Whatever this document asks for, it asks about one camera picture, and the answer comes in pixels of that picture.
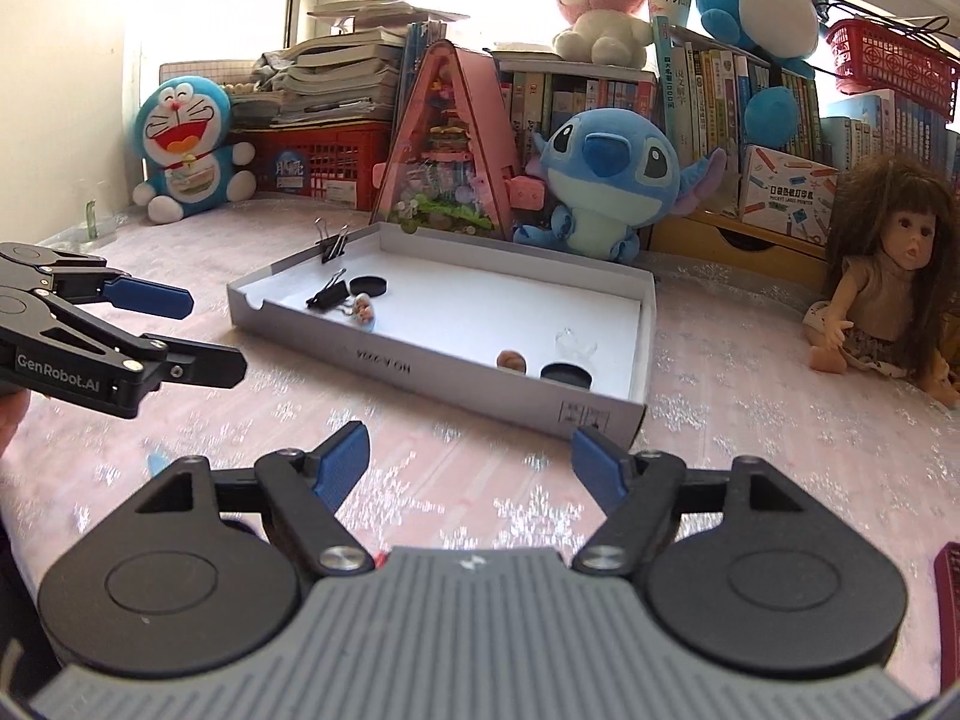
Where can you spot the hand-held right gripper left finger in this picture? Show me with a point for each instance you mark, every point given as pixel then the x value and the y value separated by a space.
pixel 341 465

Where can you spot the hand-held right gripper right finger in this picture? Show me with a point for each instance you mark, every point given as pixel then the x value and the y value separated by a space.
pixel 600 465

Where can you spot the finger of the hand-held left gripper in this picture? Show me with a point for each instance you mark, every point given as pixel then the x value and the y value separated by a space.
pixel 150 296
pixel 202 367

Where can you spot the small black plastic cup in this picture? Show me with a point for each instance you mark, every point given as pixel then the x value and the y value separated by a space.
pixel 565 376

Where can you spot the plain blue hair clip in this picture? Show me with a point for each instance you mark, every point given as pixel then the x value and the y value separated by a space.
pixel 156 465

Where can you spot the small brown nut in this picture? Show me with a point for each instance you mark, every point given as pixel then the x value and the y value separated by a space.
pixel 511 361

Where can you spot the large black binder clip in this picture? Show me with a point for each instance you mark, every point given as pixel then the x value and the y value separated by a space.
pixel 326 296

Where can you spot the blue bear hair clip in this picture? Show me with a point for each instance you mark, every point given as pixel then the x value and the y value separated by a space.
pixel 364 311

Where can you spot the black round lid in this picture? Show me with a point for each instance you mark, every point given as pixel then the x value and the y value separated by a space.
pixel 369 286

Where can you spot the white cardboard box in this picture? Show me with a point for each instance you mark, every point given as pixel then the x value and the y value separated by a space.
pixel 465 307

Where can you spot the clear glass jar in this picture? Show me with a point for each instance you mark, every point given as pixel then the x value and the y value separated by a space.
pixel 94 225

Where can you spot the pink snowflake tablecloth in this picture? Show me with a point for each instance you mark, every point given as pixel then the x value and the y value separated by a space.
pixel 450 480

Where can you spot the blue robot cat plush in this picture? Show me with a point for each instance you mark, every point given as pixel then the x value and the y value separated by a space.
pixel 184 127

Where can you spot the small black binder clip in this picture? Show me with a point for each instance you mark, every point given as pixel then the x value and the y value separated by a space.
pixel 334 247

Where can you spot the red plastic crate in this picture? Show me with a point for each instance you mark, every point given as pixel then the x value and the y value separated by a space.
pixel 330 157

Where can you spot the wooden drawer organizer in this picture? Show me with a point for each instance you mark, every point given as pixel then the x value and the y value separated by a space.
pixel 705 240

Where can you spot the stack of papers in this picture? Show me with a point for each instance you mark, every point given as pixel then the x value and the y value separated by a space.
pixel 337 75

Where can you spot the blue alien plush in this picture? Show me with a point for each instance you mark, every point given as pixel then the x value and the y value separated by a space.
pixel 607 165

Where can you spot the window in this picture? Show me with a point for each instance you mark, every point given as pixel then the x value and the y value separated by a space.
pixel 225 0

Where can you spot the white printed cardboard carton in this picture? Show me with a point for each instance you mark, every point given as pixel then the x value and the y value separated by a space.
pixel 787 195

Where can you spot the pink triangular toy house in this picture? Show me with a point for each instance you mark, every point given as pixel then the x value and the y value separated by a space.
pixel 450 150

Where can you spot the brown-haired baby doll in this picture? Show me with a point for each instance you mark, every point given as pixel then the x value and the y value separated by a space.
pixel 892 292

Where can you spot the row of blue booklets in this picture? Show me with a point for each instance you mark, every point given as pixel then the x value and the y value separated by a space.
pixel 416 75

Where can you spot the dark red plastic item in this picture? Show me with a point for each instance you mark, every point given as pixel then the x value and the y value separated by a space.
pixel 949 585

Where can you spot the row of books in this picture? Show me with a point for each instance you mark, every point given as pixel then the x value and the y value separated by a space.
pixel 697 90

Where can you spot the blue round plush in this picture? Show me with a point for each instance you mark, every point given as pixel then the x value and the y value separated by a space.
pixel 757 7

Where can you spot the small red plastic basket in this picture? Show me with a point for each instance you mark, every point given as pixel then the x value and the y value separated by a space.
pixel 892 60

